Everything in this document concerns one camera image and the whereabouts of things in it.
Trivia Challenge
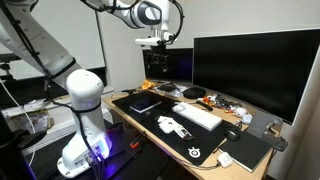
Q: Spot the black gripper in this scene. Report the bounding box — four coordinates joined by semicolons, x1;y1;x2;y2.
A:
148;45;168;72

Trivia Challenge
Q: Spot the white charger block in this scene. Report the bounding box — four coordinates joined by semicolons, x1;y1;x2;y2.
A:
217;152;233;168

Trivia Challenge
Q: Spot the braided charger cable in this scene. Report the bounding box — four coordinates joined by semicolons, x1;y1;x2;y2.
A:
173;155;222;172

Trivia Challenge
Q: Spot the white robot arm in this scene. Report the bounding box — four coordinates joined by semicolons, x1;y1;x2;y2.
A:
0;0;178;178

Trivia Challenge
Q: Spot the orange object on desk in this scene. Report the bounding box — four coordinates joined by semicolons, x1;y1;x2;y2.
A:
141;80;155;90

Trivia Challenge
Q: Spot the small black monitor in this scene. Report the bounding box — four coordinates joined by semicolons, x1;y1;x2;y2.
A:
143;48;193;82

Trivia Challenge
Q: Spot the black round pouch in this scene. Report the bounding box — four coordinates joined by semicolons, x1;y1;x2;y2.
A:
183;87;206;99

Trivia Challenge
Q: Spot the black tablet with white edge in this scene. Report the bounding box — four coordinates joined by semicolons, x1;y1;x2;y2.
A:
130;97;161;113

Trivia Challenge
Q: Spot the white flat box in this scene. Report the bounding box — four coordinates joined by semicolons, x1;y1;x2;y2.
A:
157;116;173;123

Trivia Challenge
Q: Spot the white box with black dot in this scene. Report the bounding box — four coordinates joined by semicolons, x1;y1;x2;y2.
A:
159;120;179;134

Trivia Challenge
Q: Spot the white keyboard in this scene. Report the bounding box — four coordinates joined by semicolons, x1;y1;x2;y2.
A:
172;102;222;131

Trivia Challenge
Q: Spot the black desk mat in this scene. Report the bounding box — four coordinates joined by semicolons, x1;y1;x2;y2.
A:
112;91;229;165

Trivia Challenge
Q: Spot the black computer mouse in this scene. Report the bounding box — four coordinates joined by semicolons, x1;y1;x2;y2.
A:
224;128;241;141

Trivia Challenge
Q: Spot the large black monitor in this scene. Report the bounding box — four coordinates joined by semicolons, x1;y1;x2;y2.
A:
193;29;320;123

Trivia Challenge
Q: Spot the grey monitor stand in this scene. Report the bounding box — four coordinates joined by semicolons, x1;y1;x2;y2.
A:
247;111;288;152

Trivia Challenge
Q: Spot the black notebook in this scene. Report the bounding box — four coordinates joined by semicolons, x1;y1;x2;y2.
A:
219;132;272;173

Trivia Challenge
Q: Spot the orange handled clamp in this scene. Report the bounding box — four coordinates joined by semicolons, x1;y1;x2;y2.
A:
130;132;146;149

